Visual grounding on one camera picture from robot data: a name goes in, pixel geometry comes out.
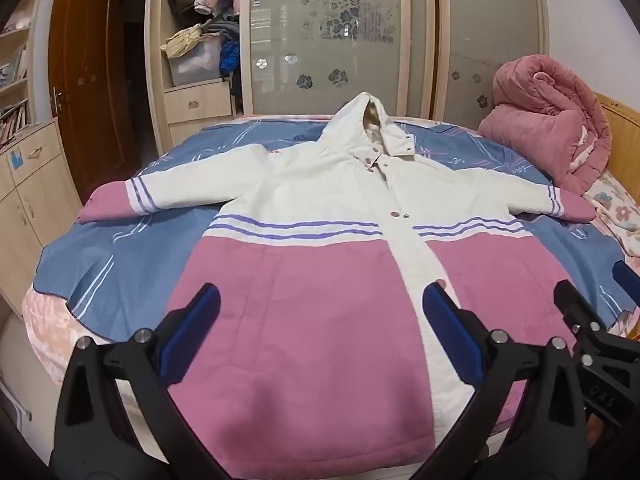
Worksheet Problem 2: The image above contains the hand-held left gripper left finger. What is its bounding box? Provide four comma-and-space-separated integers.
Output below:
50, 282, 236, 480

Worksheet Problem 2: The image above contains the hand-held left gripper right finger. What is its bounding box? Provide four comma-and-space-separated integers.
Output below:
406, 281, 589, 480

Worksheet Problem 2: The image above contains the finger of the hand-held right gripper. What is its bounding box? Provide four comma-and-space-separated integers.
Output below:
552, 280, 608, 348
611, 260, 640, 306

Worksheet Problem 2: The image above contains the pink and white hooded jacket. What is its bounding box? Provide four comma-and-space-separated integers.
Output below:
79, 91, 597, 463

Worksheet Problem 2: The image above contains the blue striped blanket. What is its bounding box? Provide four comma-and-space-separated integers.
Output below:
37, 117, 640, 341

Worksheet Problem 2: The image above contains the wooden headboard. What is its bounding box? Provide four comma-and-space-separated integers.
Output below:
592, 91, 640, 191

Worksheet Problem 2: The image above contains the rolled pink quilt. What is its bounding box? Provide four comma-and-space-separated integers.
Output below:
477, 54, 613, 196

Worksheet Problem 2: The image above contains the beige wardrobe drawer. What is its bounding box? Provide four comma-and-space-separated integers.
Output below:
167, 117, 238, 143
164, 80, 236, 123

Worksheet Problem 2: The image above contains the beige cabinet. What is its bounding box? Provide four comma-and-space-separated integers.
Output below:
0, 117, 83, 318

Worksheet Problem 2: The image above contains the brown wooden door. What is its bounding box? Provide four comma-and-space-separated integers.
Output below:
47, 0, 136, 201

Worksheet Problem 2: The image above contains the translucent storage box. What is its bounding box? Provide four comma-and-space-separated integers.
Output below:
167, 40, 223, 87

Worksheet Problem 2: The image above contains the beige wardrobe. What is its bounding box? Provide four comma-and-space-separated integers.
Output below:
144, 0, 551, 156

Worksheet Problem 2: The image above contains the row of books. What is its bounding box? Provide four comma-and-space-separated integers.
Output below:
0, 100, 28, 146

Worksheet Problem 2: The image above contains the blue garment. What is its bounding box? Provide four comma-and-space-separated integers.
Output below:
219, 39, 242, 77

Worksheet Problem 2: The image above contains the frosted floral sliding door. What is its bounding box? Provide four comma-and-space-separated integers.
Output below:
240, 0, 436, 118

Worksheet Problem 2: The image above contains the yellow crumpled cloth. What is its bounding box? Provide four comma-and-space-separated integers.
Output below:
160, 22, 208, 58

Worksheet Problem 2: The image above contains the grey garment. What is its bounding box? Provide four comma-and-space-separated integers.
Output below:
202, 12, 241, 41

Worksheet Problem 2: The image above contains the beige bookshelf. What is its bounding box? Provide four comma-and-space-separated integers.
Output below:
0, 0, 43, 148

